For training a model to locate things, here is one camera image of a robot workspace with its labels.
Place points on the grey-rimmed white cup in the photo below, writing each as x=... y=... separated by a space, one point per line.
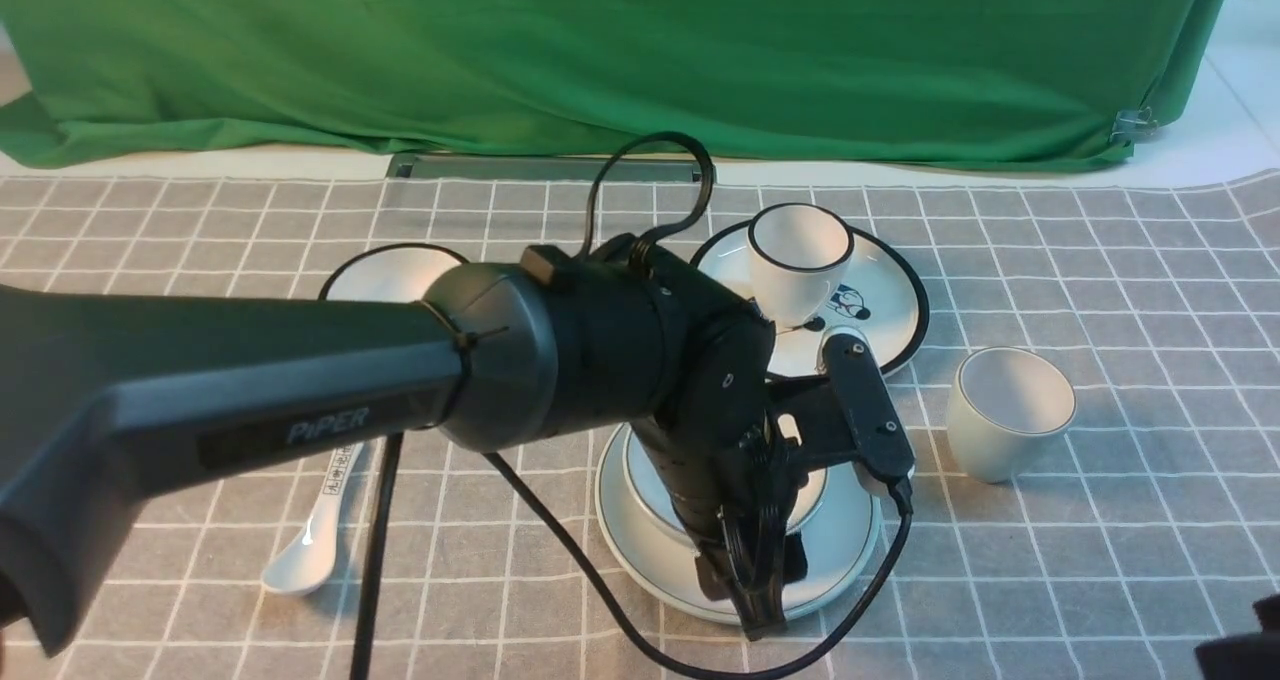
x=1007 y=406

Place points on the black-rimmed white bowl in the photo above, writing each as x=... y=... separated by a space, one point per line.
x=397 y=273

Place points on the green backdrop cloth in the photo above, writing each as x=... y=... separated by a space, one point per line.
x=998 y=85

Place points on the white spoon with black print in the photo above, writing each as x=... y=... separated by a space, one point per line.
x=308 y=561

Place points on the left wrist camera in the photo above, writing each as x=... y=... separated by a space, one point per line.
x=844 y=414

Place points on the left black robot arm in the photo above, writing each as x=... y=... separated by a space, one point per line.
x=110 y=401

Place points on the black-rimmed cartoon plate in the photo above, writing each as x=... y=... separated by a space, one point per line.
x=881 y=296

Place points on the grey-rimmed white plate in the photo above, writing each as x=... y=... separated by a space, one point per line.
x=838 y=543

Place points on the metal clip on backdrop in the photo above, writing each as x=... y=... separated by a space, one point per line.
x=1134 y=126

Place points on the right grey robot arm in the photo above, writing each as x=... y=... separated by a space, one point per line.
x=1245 y=656

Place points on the black-rimmed white cup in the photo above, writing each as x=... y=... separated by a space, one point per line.
x=798 y=253

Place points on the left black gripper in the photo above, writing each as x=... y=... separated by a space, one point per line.
x=733 y=491

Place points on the grey checked tablecloth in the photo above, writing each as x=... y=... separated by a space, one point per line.
x=1151 y=527

